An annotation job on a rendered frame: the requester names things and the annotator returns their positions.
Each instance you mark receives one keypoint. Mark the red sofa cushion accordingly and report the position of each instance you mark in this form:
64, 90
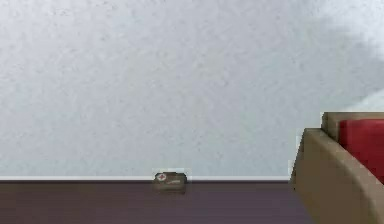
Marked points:
365, 143

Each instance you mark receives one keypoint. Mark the tan sofa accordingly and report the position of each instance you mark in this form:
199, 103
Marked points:
330, 176

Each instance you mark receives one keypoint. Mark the brown first aid box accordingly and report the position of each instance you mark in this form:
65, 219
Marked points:
170, 183

